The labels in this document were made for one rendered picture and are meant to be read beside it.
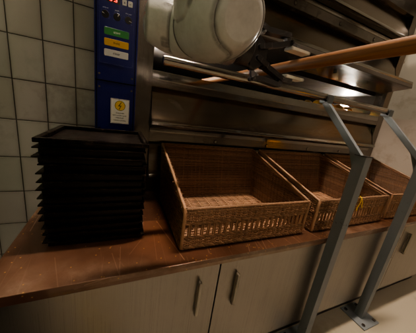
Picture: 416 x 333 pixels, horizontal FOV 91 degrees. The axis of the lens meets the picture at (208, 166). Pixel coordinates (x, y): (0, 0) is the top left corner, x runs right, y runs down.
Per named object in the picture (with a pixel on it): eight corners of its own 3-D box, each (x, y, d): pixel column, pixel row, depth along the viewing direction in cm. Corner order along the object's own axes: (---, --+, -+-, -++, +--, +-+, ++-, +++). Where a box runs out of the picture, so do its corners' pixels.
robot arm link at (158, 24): (201, 64, 54) (221, 67, 43) (138, 49, 47) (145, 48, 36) (209, 15, 49) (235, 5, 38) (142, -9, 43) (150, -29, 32)
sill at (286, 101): (150, 79, 98) (150, 71, 97) (369, 121, 172) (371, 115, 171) (152, 78, 93) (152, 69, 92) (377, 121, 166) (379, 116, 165)
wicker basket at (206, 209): (155, 192, 109) (159, 141, 101) (245, 189, 131) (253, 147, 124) (177, 253, 66) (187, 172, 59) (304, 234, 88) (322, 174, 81)
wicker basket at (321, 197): (248, 189, 132) (256, 148, 125) (309, 187, 155) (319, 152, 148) (310, 233, 89) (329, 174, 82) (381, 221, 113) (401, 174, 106)
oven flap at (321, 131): (150, 126, 98) (150, 86, 99) (368, 147, 171) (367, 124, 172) (152, 124, 95) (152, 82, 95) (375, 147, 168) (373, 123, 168)
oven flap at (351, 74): (164, 1, 74) (154, 28, 92) (412, 88, 147) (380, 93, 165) (164, -6, 73) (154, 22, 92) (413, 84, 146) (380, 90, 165)
